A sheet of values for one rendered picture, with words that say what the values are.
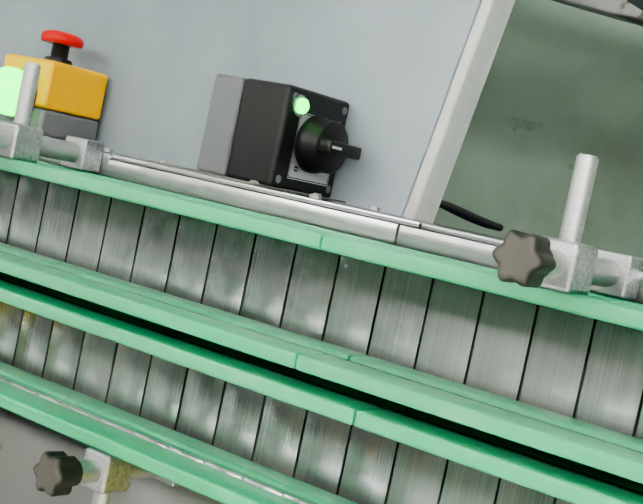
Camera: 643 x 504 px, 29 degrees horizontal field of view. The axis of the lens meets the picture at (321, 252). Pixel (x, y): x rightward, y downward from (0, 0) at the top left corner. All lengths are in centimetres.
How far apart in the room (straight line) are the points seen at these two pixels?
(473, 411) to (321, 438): 19
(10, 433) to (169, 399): 18
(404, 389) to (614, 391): 12
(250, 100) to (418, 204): 15
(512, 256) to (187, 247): 36
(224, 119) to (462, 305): 29
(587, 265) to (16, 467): 56
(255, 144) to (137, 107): 24
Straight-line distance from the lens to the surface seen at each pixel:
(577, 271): 67
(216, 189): 93
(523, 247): 63
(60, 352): 103
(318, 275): 86
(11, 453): 107
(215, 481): 81
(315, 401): 75
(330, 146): 95
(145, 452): 85
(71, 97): 118
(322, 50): 105
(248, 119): 97
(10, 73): 116
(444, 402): 70
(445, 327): 80
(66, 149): 99
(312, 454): 86
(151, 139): 116
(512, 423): 68
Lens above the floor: 157
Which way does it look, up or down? 53 degrees down
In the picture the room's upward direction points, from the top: 82 degrees counter-clockwise
